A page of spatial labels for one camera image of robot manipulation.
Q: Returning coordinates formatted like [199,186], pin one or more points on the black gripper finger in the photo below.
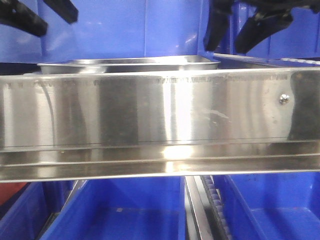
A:
[65,9]
[16,14]
[259,27]
[218,24]

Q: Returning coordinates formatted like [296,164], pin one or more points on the silver metal tray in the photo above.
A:
[129,65]

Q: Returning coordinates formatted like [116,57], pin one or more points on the blue bin far right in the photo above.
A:
[300,40]

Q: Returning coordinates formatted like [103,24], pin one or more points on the large blue bin centre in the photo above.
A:
[110,29]

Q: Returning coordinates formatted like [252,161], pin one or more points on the lower blue bin right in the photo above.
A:
[271,206]

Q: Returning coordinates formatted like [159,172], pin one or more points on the lower blue bin centre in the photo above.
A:
[142,208]

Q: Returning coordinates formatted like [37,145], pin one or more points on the lower roller track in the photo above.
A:
[204,217]

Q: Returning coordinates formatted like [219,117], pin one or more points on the lower blue bin left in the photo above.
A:
[26,213]

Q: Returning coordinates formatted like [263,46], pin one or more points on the rail screw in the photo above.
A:
[284,99]

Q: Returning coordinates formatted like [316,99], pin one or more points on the steel shelf front rail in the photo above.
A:
[167,123]

